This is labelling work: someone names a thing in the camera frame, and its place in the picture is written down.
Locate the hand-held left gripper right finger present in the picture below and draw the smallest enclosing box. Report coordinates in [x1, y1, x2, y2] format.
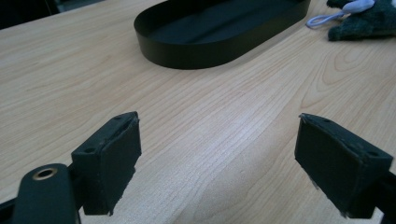
[294, 113, 394, 219]

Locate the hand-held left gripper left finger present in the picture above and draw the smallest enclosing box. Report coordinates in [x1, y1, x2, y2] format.
[70, 111, 143, 217]

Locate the dark green plush toy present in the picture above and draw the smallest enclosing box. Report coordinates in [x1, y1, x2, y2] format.
[325, 0, 396, 42]

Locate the black oval tray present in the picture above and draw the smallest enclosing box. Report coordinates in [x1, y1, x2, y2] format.
[134, 0, 312, 70]

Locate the pale lavender loop cord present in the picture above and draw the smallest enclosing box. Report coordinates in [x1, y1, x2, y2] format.
[305, 0, 375, 30]

